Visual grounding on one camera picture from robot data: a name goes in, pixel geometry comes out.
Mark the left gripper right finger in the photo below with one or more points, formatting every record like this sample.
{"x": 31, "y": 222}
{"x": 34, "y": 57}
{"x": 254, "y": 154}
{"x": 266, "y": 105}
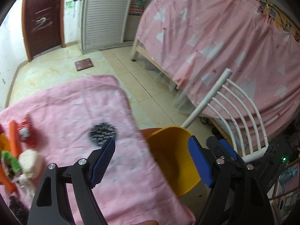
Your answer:
{"x": 236, "y": 193}

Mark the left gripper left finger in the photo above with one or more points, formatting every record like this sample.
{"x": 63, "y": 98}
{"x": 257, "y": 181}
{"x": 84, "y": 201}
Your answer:
{"x": 51, "y": 203}

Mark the small orange box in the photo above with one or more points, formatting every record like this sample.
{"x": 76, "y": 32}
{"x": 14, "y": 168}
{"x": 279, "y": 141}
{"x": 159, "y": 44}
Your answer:
{"x": 10, "y": 187}

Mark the black electronic device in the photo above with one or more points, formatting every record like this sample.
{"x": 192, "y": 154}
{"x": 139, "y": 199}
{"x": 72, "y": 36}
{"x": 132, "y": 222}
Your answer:
{"x": 275, "y": 157}

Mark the long orange box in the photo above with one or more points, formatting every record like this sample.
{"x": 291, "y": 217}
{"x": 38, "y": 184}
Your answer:
{"x": 14, "y": 141}

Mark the red snack wrapper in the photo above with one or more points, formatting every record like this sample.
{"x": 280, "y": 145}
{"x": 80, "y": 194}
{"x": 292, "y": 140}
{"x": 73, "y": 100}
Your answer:
{"x": 27, "y": 132}

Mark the black white pinecone ball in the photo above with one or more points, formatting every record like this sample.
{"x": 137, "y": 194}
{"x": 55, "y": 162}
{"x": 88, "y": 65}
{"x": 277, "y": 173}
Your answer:
{"x": 99, "y": 133}

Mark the pink table cloth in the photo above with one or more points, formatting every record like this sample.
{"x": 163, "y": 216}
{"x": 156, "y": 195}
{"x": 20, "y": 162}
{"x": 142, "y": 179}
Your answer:
{"x": 75, "y": 118}

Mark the pink bed curtain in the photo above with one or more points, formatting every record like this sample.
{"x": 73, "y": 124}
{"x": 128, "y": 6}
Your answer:
{"x": 196, "y": 40}

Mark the dark red door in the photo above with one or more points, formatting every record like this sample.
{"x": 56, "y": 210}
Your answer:
{"x": 42, "y": 26}

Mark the white louvered wardrobe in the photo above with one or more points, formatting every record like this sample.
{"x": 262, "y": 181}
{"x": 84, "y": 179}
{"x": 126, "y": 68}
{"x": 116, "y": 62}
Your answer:
{"x": 103, "y": 24}

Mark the wooden bed frame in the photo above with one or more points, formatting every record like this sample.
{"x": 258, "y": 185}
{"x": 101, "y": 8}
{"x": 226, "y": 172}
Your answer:
{"x": 151, "y": 66}

